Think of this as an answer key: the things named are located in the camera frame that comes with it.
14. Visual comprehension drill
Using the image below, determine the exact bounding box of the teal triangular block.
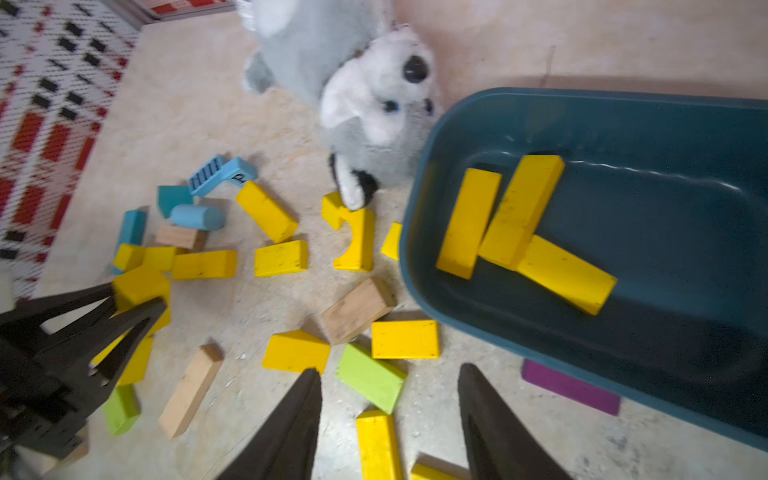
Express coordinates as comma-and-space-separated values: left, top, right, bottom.
157, 185, 194, 219

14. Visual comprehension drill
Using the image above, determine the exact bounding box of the long yellow diagonal block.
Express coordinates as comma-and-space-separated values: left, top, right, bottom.
356, 410, 403, 480

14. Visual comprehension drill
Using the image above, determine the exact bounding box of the lime green block left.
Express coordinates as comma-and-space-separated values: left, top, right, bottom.
103, 385, 140, 436

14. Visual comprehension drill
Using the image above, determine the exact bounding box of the purple block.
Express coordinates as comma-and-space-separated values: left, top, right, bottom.
521, 359, 622, 416

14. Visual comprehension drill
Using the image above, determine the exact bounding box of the yellow arch block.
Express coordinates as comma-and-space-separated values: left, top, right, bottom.
322, 191, 375, 272

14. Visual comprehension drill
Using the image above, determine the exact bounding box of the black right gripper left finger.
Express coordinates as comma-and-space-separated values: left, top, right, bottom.
218, 368, 322, 479

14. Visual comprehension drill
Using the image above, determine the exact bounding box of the dark teal plastic bin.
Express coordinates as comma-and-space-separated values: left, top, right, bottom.
400, 88, 767, 450

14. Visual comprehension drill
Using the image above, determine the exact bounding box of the short yellow block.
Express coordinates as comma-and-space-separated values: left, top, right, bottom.
254, 240, 309, 278

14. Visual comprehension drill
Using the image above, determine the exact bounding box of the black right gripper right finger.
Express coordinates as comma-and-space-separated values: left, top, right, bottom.
458, 363, 569, 479

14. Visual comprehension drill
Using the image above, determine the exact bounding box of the yellow triangular block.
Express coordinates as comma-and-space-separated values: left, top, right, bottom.
262, 330, 331, 375

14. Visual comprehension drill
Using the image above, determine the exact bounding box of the blue letter P cube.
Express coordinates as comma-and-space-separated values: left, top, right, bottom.
221, 157, 258, 187

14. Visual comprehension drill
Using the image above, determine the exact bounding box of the light blue cylinder block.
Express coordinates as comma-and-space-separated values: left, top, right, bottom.
169, 204, 226, 232

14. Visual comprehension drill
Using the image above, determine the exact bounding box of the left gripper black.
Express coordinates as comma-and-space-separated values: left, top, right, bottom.
1, 283, 166, 459

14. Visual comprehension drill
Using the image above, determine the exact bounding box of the lime green block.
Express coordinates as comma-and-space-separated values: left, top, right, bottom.
103, 385, 140, 436
336, 342, 407, 414

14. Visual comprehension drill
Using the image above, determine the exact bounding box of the long yellow block near husky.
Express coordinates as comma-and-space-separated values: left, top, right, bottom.
236, 181, 299, 243

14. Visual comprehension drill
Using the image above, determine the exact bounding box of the grey husky plush toy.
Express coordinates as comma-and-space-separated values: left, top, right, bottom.
235, 0, 443, 211

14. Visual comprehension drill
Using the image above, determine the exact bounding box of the blue striped block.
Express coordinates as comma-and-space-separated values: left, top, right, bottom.
188, 155, 229, 197

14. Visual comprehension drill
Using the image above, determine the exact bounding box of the long natural wood block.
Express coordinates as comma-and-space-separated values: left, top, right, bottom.
158, 343, 224, 439

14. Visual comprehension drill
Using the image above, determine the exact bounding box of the small yellow cube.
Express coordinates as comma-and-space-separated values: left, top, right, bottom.
380, 222, 403, 261

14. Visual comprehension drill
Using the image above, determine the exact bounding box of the dark brown wood block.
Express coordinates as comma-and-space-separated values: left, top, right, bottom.
320, 276, 397, 346

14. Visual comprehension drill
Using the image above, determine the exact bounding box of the lime green block centre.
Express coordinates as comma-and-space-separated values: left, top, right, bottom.
336, 342, 407, 414

